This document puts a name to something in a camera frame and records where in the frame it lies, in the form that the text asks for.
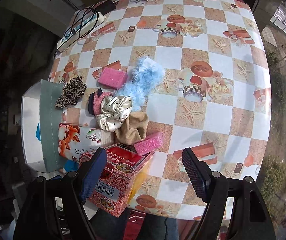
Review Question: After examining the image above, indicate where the blue cloth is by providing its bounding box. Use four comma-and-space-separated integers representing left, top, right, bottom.
64, 159, 79, 172
35, 123, 41, 141

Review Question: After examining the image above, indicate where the cream polka dot scrunchie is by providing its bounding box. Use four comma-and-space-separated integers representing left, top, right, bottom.
96, 95, 132, 132

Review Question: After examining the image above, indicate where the red patterned tissue box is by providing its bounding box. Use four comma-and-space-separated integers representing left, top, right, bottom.
87, 144, 154, 217

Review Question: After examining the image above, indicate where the floral tissue pack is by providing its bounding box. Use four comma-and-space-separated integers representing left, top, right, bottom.
58, 123, 114, 161

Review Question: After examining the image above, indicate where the tan beige sock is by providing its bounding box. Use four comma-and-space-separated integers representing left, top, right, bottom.
115, 112, 149, 145

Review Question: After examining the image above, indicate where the pink sponge lower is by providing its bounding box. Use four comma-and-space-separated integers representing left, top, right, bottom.
134, 131, 163, 156

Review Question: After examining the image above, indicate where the pink sponge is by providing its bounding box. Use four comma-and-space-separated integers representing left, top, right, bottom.
98, 68, 128, 89
134, 131, 163, 156

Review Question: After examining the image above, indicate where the person's dark trouser leg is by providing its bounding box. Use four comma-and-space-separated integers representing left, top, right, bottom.
89, 208, 179, 239

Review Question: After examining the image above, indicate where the pink navy sock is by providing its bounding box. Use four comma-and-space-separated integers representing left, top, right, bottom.
88, 89, 112, 115

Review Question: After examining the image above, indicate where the red bag under table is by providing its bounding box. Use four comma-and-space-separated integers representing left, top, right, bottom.
123, 210, 146, 240

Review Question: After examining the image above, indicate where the grey storage box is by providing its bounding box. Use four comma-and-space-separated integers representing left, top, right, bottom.
21, 80, 65, 173

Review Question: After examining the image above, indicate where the leopard print scrunchie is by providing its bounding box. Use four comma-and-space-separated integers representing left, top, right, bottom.
55, 76, 87, 108

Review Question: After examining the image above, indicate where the pink sponge upper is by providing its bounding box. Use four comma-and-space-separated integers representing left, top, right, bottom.
98, 68, 128, 89

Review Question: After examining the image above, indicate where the light blue fluffy scrunchie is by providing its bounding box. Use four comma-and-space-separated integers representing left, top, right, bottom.
115, 56, 165, 112

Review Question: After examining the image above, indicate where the checkered plastic tablecloth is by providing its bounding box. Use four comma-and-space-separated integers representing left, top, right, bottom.
49, 0, 272, 220

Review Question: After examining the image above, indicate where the white power strip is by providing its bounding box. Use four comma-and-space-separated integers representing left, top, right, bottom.
57, 12, 106, 53

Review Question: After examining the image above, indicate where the black power adapter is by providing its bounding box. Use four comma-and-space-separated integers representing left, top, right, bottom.
96, 0, 116, 15

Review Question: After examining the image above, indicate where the black cable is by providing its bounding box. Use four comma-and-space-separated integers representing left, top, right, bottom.
63, 3, 104, 42

